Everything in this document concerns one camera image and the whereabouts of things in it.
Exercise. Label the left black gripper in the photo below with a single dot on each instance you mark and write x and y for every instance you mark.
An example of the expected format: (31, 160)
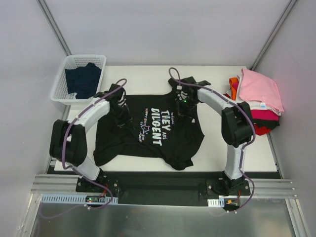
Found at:
(124, 114)

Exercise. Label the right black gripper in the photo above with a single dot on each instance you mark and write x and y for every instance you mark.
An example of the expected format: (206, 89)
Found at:
(184, 106)

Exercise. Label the white t shirt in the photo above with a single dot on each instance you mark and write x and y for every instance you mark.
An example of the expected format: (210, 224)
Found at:
(256, 105)

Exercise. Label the magenta t shirt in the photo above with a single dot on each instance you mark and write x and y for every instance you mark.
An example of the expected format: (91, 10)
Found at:
(264, 114)

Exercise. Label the red t shirt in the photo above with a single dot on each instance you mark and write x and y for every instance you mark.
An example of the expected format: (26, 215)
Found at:
(261, 130)

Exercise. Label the pink t shirt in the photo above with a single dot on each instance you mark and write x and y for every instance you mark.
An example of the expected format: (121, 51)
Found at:
(259, 91)

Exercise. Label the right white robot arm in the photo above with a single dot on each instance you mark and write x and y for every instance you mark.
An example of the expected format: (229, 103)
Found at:
(237, 127)

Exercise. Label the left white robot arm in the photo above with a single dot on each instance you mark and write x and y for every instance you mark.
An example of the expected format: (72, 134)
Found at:
(68, 142)

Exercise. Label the navy blue t shirt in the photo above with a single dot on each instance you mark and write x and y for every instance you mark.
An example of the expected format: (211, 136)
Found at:
(83, 81)

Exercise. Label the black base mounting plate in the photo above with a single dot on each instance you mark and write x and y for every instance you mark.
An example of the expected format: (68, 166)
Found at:
(162, 188)

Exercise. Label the right white cable duct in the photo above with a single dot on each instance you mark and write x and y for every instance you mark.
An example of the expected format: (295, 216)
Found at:
(216, 202)

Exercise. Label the white cable duct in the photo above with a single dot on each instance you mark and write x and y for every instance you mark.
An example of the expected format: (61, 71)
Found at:
(78, 199)
(216, 202)

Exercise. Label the left white cable duct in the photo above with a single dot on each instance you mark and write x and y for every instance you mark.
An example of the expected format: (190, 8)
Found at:
(78, 199)

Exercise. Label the aluminium frame rail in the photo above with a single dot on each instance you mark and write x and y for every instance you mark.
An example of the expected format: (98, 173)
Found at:
(66, 184)

